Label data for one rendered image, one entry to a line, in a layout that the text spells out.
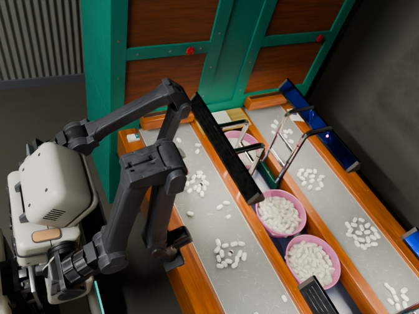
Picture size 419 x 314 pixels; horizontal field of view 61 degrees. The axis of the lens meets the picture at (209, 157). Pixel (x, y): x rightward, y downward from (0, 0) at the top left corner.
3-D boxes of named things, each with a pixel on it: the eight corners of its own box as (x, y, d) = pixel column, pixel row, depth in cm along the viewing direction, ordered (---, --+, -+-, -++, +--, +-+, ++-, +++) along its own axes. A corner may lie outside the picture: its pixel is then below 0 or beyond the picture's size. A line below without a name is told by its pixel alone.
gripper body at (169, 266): (174, 237, 125) (168, 231, 118) (185, 264, 119) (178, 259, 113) (158, 246, 124) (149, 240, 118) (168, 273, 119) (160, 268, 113)
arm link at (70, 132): (51, 137, 121) (55, 149, 119) (75, 121, 120) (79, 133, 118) (70, 147, 129) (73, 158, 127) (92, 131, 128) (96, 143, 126)
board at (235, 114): (202, 135, 203) (203, 134, 202) (192, 117, 211) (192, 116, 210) (250, 125, 217) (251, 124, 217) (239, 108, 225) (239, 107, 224)
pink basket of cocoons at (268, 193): (280, 254, 175) (288, 245, 168) (240, 217, 184) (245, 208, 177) (308, 222, 191) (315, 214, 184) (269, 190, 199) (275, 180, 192)
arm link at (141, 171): (117, 138, 74) (131, 176, 69) (176, 135, 81) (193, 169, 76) (90, 245, 104) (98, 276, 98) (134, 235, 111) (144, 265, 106)
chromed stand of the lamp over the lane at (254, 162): (211, 210, 183) (234, 154, 150) (196, 180, 193) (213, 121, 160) (242, 200, 191) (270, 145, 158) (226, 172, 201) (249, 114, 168)
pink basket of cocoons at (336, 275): (299, 305, 160) (308, 298, 153) (269, 253, 174) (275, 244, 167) (341, 283, 172) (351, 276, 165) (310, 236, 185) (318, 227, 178)
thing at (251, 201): (247, 206, 144) (253, 197, 139) (186, 103, 176) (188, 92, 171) (264, 201, 148) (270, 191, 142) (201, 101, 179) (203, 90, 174)
